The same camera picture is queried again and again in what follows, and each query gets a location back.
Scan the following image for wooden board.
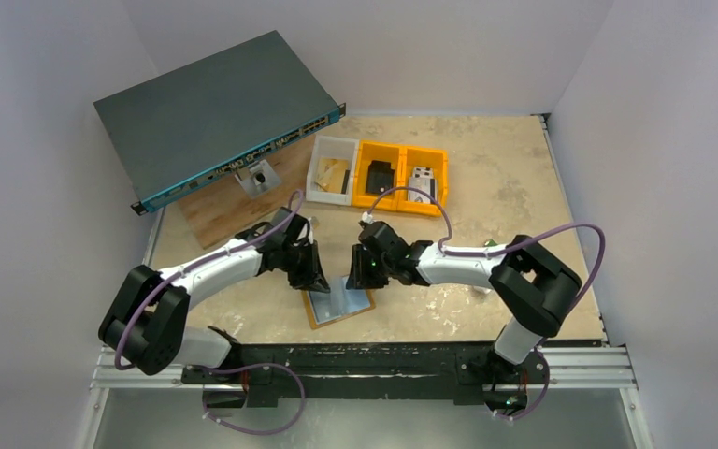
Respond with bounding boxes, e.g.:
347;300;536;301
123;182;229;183
164;136;314;249

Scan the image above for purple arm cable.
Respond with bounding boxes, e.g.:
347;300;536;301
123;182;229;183
365;185;607;311
113;189;307;371

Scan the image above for grey metal bracket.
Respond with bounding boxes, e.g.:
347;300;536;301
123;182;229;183
235;159;281;198

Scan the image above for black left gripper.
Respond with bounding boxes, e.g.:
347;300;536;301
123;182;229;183
280;239;330;293

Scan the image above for yellow leather card holder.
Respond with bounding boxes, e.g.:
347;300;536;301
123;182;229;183
301;276;376;329

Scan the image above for yellow right bin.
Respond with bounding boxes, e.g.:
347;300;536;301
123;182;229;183
397;146;449;217

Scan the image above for black card stack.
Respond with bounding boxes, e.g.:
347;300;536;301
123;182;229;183
365;176;395;196

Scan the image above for white VIP card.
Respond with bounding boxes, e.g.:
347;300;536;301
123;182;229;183
408;177;438;204

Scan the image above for gold cards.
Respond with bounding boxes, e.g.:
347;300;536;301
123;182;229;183
314;157;351;195

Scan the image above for yellow bin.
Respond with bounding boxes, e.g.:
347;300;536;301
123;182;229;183
352;140;403;208
397;146;449;217

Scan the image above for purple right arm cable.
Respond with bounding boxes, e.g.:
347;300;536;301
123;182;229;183
365;185;607;311

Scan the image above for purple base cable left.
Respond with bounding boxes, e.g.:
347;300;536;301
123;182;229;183
201;364;307;438

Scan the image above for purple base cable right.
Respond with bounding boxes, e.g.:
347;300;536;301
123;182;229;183
490;350;553;423

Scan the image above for white cards with stripe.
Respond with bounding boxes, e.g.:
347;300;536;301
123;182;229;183
411;166;435;179

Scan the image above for yellow middle bin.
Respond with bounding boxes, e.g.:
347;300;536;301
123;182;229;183
352;140;403;208

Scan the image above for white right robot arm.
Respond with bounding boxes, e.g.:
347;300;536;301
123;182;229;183
345;221;582;381

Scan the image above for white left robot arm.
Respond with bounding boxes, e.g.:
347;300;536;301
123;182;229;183
98;207;330;383

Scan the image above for white plastic bin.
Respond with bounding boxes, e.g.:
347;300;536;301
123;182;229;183
306;136;360;206

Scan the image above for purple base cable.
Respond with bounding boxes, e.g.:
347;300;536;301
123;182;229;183
490;350;553;423
201;364;307;438

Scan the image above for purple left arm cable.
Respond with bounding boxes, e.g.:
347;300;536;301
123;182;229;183
113;189;307;371

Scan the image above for grey network switch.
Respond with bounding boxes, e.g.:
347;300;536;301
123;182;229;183
93;31;346;215

